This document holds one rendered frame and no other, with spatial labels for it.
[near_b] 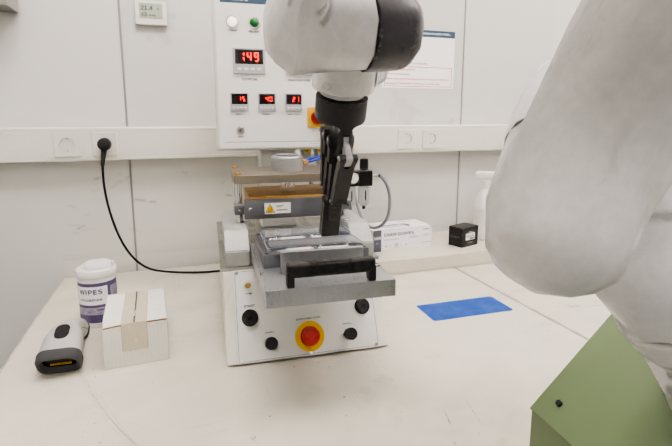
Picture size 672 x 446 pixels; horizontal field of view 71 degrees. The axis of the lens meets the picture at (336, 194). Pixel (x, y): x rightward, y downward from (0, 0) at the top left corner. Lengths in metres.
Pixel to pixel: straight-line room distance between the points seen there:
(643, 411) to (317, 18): 0.57
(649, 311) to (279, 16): 0.44
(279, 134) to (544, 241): 1.04
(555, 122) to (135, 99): 1.40
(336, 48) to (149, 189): 1.19
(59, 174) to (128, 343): 0.74
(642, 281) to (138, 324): 0.86
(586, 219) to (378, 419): 0.60
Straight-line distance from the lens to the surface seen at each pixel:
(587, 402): 0.72
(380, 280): 0.81
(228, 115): 1.30
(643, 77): 0.34
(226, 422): 0.87
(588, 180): 0.35
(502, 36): 2.06
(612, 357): 0.74
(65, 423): 0.96
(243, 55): 1.30
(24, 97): 1.67
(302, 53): 0.51
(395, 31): 0.55
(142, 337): 1.06
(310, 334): 1.02
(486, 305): 1.34
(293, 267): 0.76
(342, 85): 0.64
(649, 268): 0.48
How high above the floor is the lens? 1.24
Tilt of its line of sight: 9 degrees down
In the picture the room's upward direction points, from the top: straight up
